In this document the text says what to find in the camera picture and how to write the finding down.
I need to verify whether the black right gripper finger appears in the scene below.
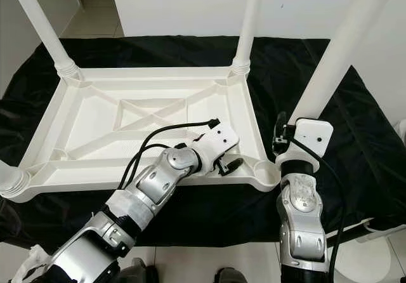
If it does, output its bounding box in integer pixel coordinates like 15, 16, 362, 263
274, 110, 290, 150

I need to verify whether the white plastic children table top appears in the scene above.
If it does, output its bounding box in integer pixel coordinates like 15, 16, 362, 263
3, 64, 281, 202

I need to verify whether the black cloth table cover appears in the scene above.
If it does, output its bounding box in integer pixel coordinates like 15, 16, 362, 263
0, 36, 406, 249

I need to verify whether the grey robot right leg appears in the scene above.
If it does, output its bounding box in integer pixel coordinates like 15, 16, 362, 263
216, 267, 245, 283

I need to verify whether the grey robot leg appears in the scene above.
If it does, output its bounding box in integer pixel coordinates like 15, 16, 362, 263
216, 267, 245, 283
124, 258, 156, 283

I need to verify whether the white floor fan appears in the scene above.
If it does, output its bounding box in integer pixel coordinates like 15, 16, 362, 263
395, 121, 406, 143

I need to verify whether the grey robot left leg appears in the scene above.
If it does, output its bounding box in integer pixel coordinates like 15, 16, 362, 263
124, 258, 156, 283

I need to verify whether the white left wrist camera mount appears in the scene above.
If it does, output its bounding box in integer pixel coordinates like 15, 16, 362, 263
190, 121, 240, 173

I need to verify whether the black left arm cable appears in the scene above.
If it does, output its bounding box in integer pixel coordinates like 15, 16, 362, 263
127, 118, 221, 188

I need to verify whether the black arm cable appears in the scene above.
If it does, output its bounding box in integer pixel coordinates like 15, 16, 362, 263
127, 118, 221, 188
292, 134, 346, 277

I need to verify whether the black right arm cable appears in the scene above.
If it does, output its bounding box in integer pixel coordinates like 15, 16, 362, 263
292, 134, 346, 277

